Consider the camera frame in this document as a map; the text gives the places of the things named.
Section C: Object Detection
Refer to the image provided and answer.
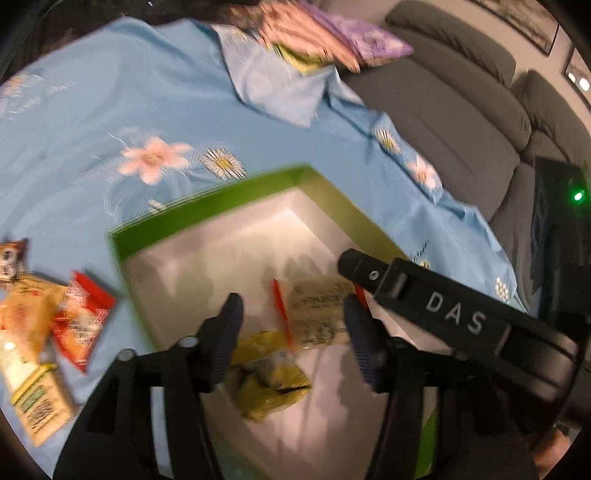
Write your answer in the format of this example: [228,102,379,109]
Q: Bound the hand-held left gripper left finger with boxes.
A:
[53,292,244,480]

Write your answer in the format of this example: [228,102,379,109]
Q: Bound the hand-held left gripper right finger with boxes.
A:
[343,294,540,480]

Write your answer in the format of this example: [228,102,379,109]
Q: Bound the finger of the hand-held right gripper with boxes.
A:
[338,248,581,403]

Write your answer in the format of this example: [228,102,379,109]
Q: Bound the beige snack packet red ends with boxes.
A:
[271,277,360,354]

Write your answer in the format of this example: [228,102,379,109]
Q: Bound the green cardboard box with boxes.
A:
[107,164,439,480]

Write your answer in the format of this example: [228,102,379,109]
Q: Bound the pale yellow snack packet green label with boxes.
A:
[9,362,77,446]

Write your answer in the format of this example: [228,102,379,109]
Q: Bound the grey sofa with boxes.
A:
[339,0,591,282]

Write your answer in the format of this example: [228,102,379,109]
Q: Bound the orange panda print snack packet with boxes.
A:
[0,237,68,365]

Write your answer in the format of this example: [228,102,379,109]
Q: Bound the blue floral blanket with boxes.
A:
[0,16,539,467]

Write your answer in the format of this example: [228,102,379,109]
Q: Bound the yellow-green cloth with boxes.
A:
[276,44,326,75]

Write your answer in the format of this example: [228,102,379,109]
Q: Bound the purple snack packet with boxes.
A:
[318,7,414,69]

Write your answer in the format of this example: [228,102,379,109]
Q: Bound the pink folded cloth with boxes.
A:
[256,0,362,72]

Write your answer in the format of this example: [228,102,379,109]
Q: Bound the small framed wall picture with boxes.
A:
[564,46,591,95]

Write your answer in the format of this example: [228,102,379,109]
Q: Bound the large framed wall picture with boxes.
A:
[475,0,562,57]

